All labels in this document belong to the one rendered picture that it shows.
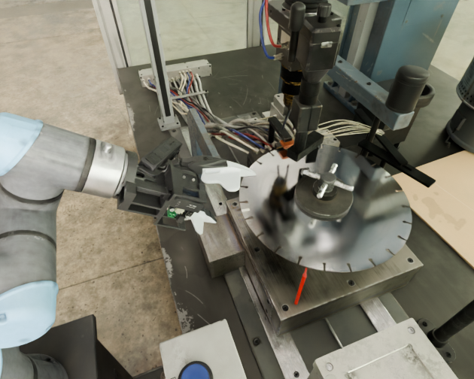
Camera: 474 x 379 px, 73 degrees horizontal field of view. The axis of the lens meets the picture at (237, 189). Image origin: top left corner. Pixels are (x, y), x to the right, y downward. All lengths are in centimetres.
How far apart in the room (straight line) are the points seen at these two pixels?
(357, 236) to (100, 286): 134
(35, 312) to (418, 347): 52
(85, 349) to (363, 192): 63
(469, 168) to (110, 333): 148
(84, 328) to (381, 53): 114
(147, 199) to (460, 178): 93
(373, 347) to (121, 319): 121
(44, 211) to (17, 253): 8
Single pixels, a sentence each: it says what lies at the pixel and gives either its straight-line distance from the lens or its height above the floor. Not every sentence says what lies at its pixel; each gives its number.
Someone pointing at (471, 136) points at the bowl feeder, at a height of 81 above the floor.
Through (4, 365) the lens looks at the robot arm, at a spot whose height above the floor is 93.
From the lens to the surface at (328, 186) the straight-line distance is 61.
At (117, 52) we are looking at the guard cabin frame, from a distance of 160.
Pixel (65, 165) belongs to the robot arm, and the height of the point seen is 116.
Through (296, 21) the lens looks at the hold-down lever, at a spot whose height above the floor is 126.
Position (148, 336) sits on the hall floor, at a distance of 154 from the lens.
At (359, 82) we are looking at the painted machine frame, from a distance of 84.
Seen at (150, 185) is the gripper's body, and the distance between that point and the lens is 46.
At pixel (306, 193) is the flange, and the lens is 64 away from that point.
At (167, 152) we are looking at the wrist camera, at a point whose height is 109.
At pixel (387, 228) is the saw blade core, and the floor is 95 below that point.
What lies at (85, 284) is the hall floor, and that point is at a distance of 174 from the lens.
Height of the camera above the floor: 142
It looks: 47 degrees down
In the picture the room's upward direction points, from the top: straight up
